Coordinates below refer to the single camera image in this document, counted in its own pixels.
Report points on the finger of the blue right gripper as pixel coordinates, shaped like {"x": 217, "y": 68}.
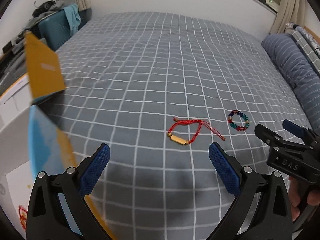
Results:
{"x": 294, "y": 129}

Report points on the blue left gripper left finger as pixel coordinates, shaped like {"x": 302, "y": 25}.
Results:
{"x": 91, "y": 168}

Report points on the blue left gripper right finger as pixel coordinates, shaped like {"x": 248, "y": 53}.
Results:
{"x": 227, "y": 168}

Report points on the right hand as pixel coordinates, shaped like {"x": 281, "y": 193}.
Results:
{"x": 296, "y": 186}

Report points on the blue striped pillow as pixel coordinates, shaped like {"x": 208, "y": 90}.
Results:
{"x": 298, "y": 72}

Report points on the white cardboard box blue yellow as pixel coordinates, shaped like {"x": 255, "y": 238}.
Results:
{"x": 39, "y": 171}

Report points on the folded patterned quilt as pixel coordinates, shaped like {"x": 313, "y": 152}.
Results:
{"x": 306, "y": 42}

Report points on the grey checked bed sheet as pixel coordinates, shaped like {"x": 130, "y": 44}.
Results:
{"x": 159, "y": 89}

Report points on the beige curtain right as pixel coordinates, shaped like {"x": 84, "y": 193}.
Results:
{"x": 289, "y": 11}

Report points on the grey suitcase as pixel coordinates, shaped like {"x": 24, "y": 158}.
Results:
{"x": 13, "y": 63}

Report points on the teal suitcase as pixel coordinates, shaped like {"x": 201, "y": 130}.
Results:
{"x": 55, "y": 28}

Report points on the light blue cloth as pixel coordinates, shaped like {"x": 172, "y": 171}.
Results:
{"x": 73, "y": 17}

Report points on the dark clothes pile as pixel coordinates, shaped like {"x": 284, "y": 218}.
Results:
{"x": 45, "y": 9}

